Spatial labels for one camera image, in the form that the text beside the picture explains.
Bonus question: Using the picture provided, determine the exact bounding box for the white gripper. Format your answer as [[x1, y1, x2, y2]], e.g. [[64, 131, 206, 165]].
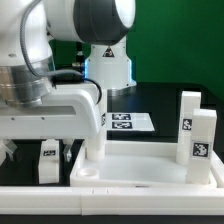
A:
[[0, 83, 101, 165]]

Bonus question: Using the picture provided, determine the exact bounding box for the white desk tabletop panel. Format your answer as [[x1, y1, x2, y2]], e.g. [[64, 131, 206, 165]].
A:
[[70, 141, 220, 188]]

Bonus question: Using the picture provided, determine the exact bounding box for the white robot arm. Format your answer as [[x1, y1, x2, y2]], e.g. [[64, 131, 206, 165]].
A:
[[0, 0, 136, 164]]

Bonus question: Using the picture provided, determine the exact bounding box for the white marker tag sheet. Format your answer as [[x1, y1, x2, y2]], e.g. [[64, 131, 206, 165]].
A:
[[106, 112, 154, 131]]

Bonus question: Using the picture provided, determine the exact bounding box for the white front barrier rail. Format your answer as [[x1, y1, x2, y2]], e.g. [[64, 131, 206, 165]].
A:
[[0, 187, 224, 216]]

